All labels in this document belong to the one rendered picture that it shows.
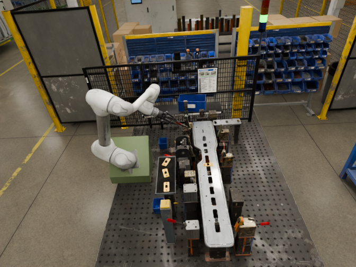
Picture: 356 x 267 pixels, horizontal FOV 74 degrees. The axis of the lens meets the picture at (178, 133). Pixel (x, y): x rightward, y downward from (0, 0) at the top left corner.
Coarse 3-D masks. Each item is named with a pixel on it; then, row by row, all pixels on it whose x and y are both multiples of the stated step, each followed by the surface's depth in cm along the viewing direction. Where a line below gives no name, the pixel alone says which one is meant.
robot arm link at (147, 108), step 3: (144, 102) 216; (147, 102) 216; (150, 102) 216; (141, 105) 216; (144, 105) 216; (147, 105) 216; (150, 105) 217; (141, 108) 216; (144, 108) 216; (147, 108) 217; (150, 108) 218; (153, 108) 220; (141, 111) 219; (144, 111) 218; (147, 111) 218; (150, 111) 219
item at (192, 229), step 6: (186, 222) 154; (192, 222) 153; (198, 222) 153; (186, 228) 150; (192, 228) 150; (198, 228) 150; (186, 234) 153; (192, 234) 153; (198, 234) 153; (192, 240) 159; (198, 240) 159; (192, 246) 164; (198, 246) 164; (192, 252) 168; (198, 252) 168; (198, 258) 170
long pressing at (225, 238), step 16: (192, 128) 245; (208, 128) 244; (208, 144) 224; (208, 176) 192; (208, 192) 179; (224, 192) 178; (208, 208) 168; (224, 208) 167; (208, 224) 158; (224, 224) 157; (208, 240) 150; (224, 240) 149
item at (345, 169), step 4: (352, 152) 281; (352, 156) 281; (348, 160) 289; (352, 160) 284; (348, 164) 289; (352, 164) 288; (344, 168) 297; (348, 168) 292; (352, 168) 294; (344, 172) 297; (348, 172) 290; (352, 172) 291; (340, 176) 306; (344, 176) 302; (352, 176) 283; (352, 180) 282
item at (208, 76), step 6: (198, 72) 258; (204, 72) 258; (210, 72) 258; (216, 72) 258; (198, 78) 262; (204, 78) 263; (210, 78) 263; (216, 78) 263; (198, 84) 267; (204, 84) 267; (210, 84) 267; (216, 84) 267; (198, 90) 271; (204, 90) 271; (210, 90) 271; (216, 90) 271
